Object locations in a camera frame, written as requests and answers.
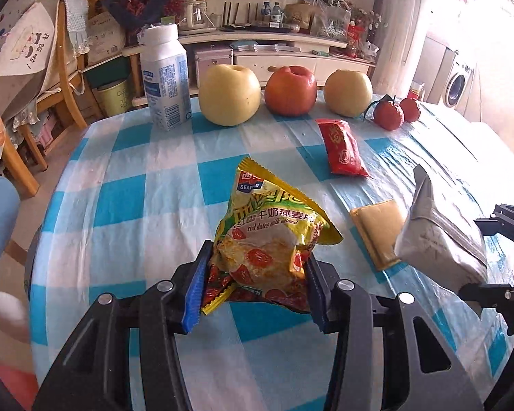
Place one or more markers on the yellow oatmeal packet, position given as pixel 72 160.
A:
pixel 274 239

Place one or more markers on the pale yellow waste bin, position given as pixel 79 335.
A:
pixel 115 98

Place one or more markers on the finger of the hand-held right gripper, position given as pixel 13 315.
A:
pixel 492 297
pixel 503 220

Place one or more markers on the pale blue lace cloth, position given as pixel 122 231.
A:
pixel 77 21

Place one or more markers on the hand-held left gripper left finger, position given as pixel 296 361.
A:
pixel 195 291

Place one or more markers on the yellow apple right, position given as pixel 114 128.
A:
pixel 349 94

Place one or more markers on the cream TV cabinet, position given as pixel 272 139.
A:
pixel 248 62

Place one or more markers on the red apple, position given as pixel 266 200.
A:
pixel 291 92

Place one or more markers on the white and pink cloth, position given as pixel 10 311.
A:
pixel 4 342

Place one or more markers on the red snack packet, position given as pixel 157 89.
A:
pixel 342 150

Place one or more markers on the white curtain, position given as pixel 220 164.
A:
pixel 402 30

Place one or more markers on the clear plastic bag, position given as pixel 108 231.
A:
pixel 330 21

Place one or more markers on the glass electric kettle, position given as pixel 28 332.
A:
pixel 197 15

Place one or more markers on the white milk bottle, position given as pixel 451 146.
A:
pixel 167 81

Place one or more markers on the red gift bag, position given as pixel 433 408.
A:
pixel 354 38

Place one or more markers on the silver metal case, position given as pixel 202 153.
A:
pixel 212 58

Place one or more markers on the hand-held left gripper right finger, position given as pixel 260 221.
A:
pixel 317 295

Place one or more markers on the mandarin with green leaf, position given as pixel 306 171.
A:
pixel 387 115

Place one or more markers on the dark wrapped flower bouquet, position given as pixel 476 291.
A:
pixel 141 4

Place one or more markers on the beige paper bag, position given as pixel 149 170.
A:
pixel 297 15

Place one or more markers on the beige cartoon printed cloth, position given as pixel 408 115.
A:
pixel 21 51

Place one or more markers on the white washing machine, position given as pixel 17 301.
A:
pixel 458 85

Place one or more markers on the blue white checked tablecloth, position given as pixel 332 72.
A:
pixel 132 205

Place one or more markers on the tan flat sachet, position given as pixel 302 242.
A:
pixel 379 231

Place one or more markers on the yellow apple left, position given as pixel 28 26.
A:
pixel 229 96

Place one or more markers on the yellow apple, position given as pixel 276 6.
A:
pixel 349 94
pixel 229 96

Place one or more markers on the wooden chair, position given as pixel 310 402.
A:
pixel 64 77

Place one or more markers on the cardboard box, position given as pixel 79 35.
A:
pixel 105 38

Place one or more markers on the small red fruit right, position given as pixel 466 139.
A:
pixel 411 109

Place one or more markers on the dark green box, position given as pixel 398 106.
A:
pixel 107 72

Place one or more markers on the clear water bottle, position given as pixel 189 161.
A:
pixel 276 13
pixel 266 12

